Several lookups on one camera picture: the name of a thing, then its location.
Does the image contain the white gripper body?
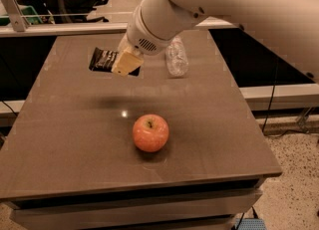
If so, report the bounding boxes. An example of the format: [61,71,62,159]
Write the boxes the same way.
[127,0,207,55]

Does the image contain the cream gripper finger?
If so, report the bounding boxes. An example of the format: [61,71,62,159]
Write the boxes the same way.
[118,35,131,52]
[112,51,144,76]

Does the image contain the black rxbar chocolate bar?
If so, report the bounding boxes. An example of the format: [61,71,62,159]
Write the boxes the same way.
[89,47,142,77]

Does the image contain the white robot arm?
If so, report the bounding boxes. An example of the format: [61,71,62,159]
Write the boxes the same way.
[112,0,319,83]

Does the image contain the red apple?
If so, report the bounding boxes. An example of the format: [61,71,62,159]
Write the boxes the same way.
[133,115,169,152]

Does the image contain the clear plastic water bottle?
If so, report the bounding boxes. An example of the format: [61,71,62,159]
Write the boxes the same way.
[165,36,188,77]

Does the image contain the green bin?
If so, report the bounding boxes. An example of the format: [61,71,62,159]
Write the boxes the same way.
[0,6,43,26]

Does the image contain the grey table drawer front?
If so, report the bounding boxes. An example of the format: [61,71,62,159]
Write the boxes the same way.
[11,188,262,230]

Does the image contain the blue perforated box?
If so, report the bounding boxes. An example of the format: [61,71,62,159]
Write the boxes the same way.
[234,218,267,230]

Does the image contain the left metal glass bracket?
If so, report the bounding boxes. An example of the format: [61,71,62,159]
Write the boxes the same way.
[1,0,28,32]

